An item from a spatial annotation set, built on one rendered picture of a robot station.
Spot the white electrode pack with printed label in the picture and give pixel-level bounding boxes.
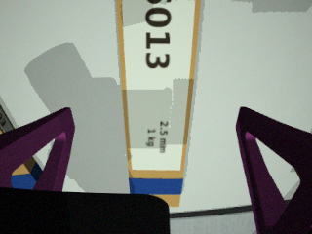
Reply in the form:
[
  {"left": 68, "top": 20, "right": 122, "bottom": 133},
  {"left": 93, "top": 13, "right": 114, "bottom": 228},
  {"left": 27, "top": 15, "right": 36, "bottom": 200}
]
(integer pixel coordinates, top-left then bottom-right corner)
[{"left": 0, "top": 104, "right": 43, "bottom": 189}]

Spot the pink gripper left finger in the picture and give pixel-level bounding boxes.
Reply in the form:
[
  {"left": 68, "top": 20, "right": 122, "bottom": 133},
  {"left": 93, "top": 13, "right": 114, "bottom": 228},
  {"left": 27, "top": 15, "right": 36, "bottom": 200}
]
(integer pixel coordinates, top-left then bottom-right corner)
[{"left": 0, "top": 107, "right": 75, "bottom": 191}]

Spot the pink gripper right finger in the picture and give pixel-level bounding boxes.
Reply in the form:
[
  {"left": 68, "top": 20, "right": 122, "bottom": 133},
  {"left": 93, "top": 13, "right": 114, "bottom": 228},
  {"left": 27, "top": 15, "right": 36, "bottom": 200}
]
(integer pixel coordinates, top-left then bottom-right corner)
[{"left": 236, "top": 106, "right": 312, "bottom": 234}]

